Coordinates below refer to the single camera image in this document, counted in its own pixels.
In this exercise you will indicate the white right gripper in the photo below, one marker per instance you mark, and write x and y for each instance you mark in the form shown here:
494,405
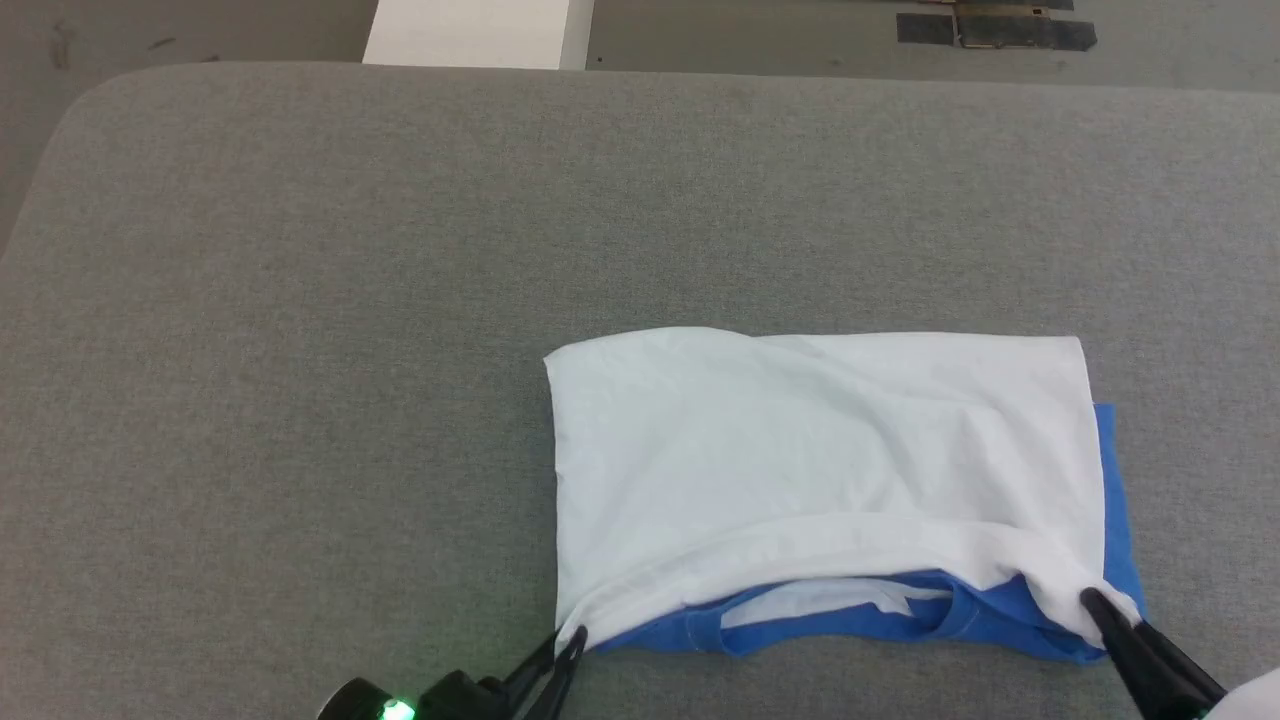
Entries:
1255,703

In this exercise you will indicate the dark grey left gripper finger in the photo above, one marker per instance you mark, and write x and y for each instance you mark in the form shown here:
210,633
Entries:
530,675
562,675

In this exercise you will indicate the white and blue t-shirt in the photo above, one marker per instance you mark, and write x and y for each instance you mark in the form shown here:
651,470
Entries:
800,460

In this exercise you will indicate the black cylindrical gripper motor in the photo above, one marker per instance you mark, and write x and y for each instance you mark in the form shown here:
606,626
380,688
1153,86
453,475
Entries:
350,702

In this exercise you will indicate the white flat board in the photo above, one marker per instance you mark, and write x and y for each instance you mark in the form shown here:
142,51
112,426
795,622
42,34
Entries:
470,30

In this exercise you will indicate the dark brown floor strips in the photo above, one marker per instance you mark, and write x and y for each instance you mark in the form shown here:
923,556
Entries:
1000,28

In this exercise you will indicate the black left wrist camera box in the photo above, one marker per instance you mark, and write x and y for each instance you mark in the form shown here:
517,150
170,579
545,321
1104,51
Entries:
455,698

